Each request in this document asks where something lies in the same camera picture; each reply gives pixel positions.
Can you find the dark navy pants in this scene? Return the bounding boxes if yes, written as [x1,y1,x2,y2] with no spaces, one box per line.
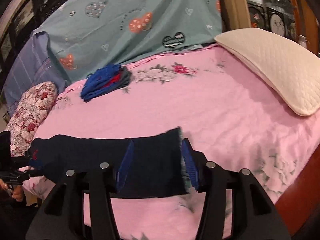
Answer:
[28,127,187,199]

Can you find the left hand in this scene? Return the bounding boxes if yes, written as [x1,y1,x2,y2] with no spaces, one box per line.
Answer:
[0,180,24,202]

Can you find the pink floral bed sheet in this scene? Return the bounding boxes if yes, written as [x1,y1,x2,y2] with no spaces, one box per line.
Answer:
[22,43,320,240]

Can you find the red floral bolster pillow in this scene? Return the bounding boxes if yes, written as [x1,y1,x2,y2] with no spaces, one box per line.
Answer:
[5,81,57,157]

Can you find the folded blue red clothes stack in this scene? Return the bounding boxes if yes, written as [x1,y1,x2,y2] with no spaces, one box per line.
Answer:
[80,64,132,102]

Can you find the blue plaid pillow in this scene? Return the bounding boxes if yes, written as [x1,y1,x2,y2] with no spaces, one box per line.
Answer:
[3,31,71,116]

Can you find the cream quilted pillow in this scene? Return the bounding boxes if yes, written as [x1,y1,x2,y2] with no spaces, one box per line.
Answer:
[214,28,319,116]

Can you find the teal heart pattern quilt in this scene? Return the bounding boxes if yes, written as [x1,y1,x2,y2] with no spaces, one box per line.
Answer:
[35,0,222,82]

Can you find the wooden display cabinet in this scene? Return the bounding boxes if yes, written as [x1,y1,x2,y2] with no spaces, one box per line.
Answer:
[216,0,319,55]

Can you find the wooden bed frame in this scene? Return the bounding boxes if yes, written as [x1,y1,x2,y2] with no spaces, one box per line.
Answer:
[276,148,319,236]

